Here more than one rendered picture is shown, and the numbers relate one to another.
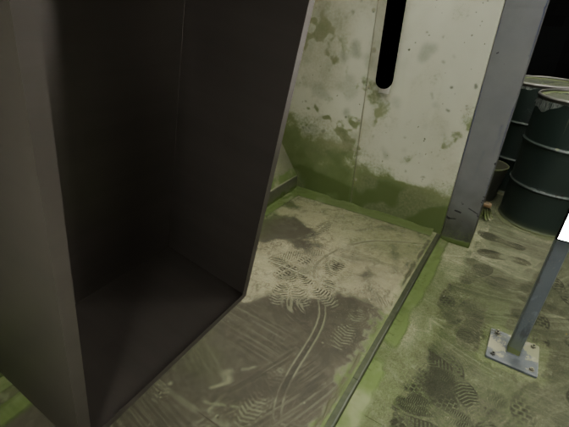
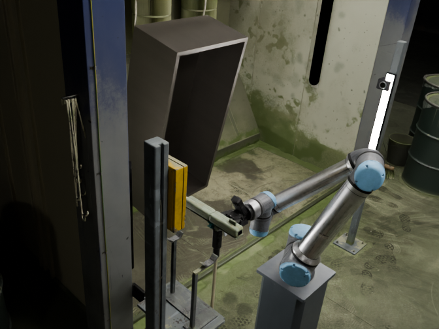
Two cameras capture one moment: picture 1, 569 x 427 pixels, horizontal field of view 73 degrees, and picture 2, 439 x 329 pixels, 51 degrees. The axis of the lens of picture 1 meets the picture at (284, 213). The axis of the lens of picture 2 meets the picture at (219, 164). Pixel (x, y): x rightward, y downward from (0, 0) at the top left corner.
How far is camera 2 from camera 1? 2.22 m
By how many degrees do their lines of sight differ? 9
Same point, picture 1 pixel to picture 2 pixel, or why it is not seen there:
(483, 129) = (368, 117)
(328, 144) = (280, 114)
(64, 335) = not seen: hidden behind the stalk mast
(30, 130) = (163, 126)
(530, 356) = (357, 246)
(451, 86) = (351, 89)
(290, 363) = not seen: hidden behind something
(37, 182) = (161, 135)
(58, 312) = not seen: hidden behind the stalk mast
